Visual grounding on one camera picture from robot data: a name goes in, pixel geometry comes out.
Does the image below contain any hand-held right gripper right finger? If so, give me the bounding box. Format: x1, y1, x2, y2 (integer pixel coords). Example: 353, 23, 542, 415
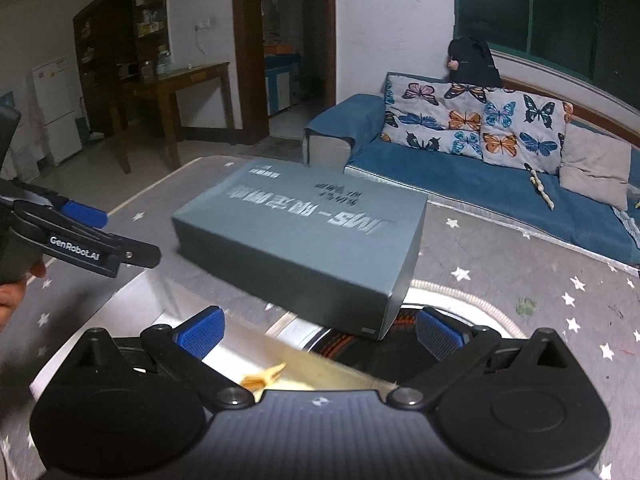
387, 306, 573, 411

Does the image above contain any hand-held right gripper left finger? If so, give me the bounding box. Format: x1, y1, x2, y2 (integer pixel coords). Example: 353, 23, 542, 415
65, 306, 256, 411

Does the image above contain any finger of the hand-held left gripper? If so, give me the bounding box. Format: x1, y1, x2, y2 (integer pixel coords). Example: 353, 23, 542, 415
0, 180, 109, 230
12, 201, 162, 279

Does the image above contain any white cardboard box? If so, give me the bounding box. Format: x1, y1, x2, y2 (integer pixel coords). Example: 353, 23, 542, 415
29, 266, 398, 401

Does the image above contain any dark grey box lid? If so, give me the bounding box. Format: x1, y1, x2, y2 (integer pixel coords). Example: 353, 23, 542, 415
171, 159, 429, 342

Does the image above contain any person's left hand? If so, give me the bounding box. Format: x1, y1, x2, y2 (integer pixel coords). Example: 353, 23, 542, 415
0, 260, 47, 332

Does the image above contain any small tan yellow object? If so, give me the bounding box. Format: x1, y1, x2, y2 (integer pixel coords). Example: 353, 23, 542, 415
239, 361, 287, 392

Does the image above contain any black round induction cooker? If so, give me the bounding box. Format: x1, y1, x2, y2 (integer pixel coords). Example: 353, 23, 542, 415
265, 300, 521, 391

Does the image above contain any white refrigerator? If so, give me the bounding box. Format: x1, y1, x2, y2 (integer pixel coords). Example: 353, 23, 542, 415
32, 56, 85, 161

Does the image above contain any blue sofa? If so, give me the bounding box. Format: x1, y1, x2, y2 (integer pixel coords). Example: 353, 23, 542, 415
304, 92, 640, 266

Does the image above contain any brown wooden table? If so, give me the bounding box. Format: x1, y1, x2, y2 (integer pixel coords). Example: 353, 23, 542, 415
107, 61, 236, 175

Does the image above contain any dark wooden shelf cabinet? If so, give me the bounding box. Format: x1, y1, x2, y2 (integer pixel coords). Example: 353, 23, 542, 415
72, 0, 168, 136

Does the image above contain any butterfly print cushion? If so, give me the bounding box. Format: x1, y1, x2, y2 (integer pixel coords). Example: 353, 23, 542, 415
380, 73, 490, 161
479, 87, 575, 175

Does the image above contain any blue and white cabinet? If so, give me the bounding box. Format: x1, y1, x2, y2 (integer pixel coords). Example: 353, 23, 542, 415
264, 52, 303, 117

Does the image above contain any beige pillow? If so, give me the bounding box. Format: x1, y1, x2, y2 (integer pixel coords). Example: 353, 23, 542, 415
558, 122, 632, 211

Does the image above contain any black backpack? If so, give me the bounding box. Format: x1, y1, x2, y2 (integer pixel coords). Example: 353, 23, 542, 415
446, 37, 503, 88

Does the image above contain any green framed window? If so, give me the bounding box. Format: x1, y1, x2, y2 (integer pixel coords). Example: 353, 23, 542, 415
454, 0, 640, 111

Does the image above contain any wooden bead string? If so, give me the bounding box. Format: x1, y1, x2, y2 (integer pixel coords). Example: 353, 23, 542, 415
522, 162, 557, 211

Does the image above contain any brown wooden door frame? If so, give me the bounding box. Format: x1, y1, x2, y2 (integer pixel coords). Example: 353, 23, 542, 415
231, 0, 337, 147

